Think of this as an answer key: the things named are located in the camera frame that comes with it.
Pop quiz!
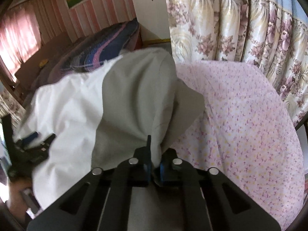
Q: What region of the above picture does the pink curtain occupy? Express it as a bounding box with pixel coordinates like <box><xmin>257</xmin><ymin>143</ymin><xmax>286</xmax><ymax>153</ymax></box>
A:
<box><xmin>0</xmin><ymin>11</ymin><xmax>42</xmax><ymax>82</ymax></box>

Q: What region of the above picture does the blue floral curtain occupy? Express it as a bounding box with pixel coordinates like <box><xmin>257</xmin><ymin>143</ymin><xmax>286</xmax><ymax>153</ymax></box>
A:
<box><xmin>0</xmin><ymin>87</ymin><xmax>26</xmax><ymax>124</ymax></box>
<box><xmin>162</xmin><ymin>0</ymin><xmax>308</xmax><ymax>128</ymax></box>

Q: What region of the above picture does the pink floral bed sheet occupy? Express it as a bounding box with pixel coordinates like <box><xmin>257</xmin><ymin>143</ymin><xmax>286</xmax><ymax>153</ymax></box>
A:
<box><xmin>166</xmin><ymin>60</ymin><xmax>306</xmax><ymax>225</ymax></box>

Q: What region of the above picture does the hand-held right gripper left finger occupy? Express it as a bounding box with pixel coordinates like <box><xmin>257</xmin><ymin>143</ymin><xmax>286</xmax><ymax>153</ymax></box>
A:
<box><xmin>26</xmin><ymin>135</ymin><xmax>152</xmax><ymax>231</ymax></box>

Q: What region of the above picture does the grey large jacket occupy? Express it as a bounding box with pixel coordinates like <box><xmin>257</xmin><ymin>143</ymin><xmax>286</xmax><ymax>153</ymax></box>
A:
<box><xmin>13</xmin><ymin>48</ymin><xmax>205</xmax><ymax>210</ymax></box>

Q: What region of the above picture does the white door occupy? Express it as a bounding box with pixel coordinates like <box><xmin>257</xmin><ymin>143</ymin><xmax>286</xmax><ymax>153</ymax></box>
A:
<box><xmin>129</xmin><ymin>0</ymin><xmax>172</xmax><ymax>46</ymax></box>

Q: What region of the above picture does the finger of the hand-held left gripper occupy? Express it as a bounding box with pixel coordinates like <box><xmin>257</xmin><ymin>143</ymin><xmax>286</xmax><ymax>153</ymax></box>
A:
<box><xmin>40</xmin><ymin>133</ymin><xmax>57</xmax><ymax>148</ymax></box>
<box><xmin>20</xmin><ymin>131</ymin><xmax>39</xmax><ymax>143</ymax></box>

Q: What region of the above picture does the striped purple blanket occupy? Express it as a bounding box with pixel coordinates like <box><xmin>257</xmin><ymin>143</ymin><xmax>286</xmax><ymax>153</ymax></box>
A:
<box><xmin>31</xmin><ymin>19</ymin><xmax>140</xmax><ymax>87</ymax></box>

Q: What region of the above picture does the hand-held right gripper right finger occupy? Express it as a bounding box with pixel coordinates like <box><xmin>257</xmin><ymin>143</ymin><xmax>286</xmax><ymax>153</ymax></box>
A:
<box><xmin>154</xmin><ymin>148</ymin><xmax>282</xmax><ymax>231</ymax></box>

